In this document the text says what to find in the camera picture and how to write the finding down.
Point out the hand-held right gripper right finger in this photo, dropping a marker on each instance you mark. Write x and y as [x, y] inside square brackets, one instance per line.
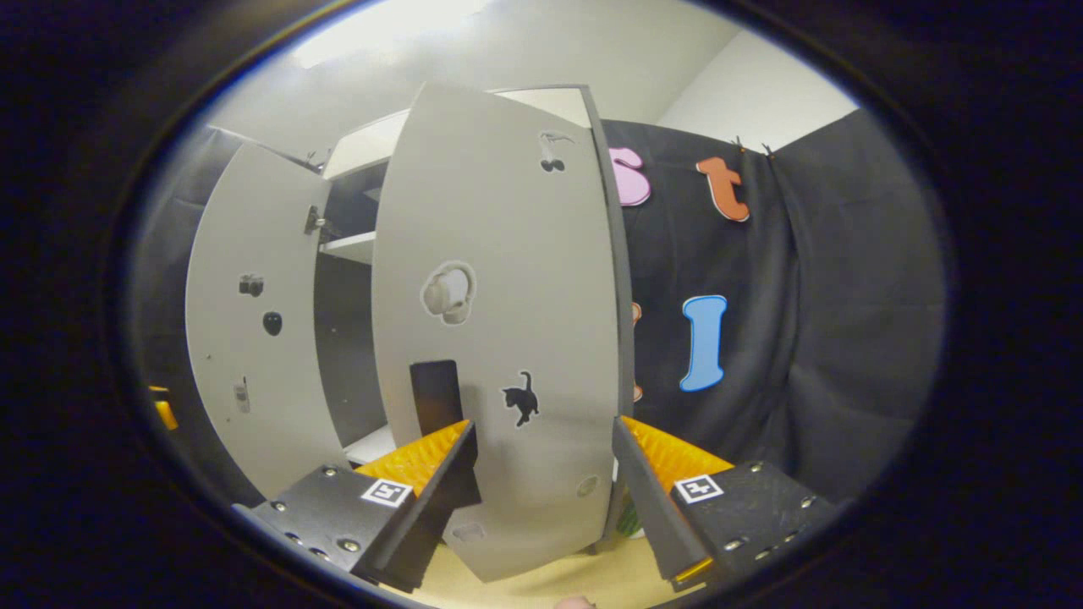
[651, 507]

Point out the metal door hinge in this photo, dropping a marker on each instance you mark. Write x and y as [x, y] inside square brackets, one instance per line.
[315, 220]

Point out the green and white object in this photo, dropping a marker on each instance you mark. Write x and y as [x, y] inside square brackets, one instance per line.
[630, 518]

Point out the white cabinet door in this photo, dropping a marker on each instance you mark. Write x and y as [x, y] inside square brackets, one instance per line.
[508, 254]
[254, 406]

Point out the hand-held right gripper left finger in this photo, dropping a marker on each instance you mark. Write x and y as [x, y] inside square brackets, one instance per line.
[431, 507]

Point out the white and grey cabinet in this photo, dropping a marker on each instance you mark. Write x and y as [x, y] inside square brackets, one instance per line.
[347, 338]

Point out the black backdrop cloth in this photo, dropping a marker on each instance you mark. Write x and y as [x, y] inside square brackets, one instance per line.
[829, 296]

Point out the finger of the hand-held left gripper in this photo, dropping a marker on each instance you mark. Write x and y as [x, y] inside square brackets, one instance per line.
[165, 413]

